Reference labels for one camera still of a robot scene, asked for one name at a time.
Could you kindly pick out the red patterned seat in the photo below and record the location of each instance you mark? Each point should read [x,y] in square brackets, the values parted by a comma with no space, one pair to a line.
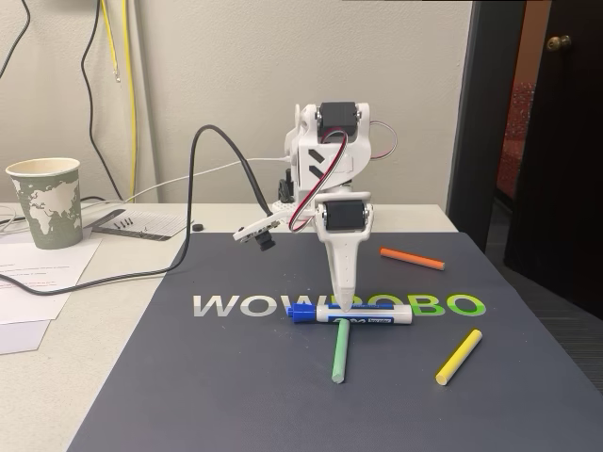
[516,141]

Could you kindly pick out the blue white dry-erase marker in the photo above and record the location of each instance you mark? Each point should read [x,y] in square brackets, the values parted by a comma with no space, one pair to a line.
[377,314]

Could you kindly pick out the orange chalk stick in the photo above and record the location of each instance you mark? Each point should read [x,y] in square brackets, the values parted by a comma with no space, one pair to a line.
[410,258]

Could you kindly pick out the dark grey WOWROBO mat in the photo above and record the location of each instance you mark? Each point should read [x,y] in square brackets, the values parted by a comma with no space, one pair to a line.
[235,400]

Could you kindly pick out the white camera board black lens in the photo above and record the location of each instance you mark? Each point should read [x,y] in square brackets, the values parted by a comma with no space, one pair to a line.
[256,229]

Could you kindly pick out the small black round cap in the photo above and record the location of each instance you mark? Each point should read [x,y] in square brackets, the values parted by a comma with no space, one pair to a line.
[198,227]

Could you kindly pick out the dark grey door frame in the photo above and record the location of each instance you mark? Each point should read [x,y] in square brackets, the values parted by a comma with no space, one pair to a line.
[476,141]

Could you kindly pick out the brass door knob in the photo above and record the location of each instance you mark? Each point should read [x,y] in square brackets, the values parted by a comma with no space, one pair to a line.
[558,43]

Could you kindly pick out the lined paper sheet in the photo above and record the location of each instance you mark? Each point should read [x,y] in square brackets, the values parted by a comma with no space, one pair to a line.
[160,223]

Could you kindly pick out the green chalk stick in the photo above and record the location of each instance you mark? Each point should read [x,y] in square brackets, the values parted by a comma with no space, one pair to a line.
[341,353]

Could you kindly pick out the blank white paper sheet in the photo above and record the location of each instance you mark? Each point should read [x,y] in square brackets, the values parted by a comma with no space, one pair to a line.
[19,336]

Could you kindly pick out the dark brown door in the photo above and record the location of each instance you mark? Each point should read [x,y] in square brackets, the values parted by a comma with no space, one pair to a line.
[565,165]

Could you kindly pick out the yellow chalk stick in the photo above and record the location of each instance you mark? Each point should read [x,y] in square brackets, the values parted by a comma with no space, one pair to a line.
[459,357]

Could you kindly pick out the green world-map paper cup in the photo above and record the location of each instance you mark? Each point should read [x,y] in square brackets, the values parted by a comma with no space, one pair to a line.
[49,207]

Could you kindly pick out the white paper sheet red text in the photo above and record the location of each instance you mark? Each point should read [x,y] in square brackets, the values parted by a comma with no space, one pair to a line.
[37,287]

